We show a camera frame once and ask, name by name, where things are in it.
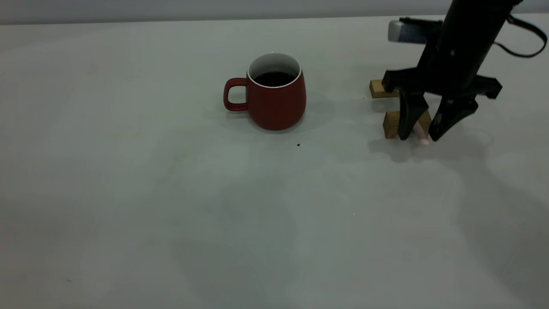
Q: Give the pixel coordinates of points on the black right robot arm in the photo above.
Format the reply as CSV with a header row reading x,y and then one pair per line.
x,y
484,3

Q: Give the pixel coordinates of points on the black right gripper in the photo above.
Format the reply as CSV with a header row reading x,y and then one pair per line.
x,y
459,56

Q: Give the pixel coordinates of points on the arched wooden block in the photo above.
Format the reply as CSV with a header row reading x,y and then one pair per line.
x,y
391,124

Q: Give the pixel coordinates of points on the red ceramic cup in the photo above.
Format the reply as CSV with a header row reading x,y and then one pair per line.
x,y
276,107

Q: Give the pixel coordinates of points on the flat rectangular wooden block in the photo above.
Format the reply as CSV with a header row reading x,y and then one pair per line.
x,y
377,89

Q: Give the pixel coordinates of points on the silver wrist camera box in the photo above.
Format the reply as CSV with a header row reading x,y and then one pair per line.
x,y
407,31

